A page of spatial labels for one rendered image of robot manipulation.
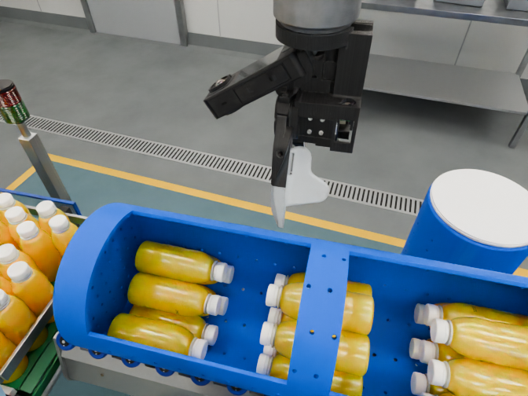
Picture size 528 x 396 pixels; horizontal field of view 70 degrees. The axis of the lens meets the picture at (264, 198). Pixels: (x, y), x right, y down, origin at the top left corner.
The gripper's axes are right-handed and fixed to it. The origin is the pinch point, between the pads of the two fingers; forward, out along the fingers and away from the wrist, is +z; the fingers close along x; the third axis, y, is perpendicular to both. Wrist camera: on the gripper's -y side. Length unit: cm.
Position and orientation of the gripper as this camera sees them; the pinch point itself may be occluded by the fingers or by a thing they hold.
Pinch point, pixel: (287, 184)
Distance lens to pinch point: 47.7
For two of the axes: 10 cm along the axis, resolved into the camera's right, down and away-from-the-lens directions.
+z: 0.2, 7.2, 7.0
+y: 9.7, 1.5, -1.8
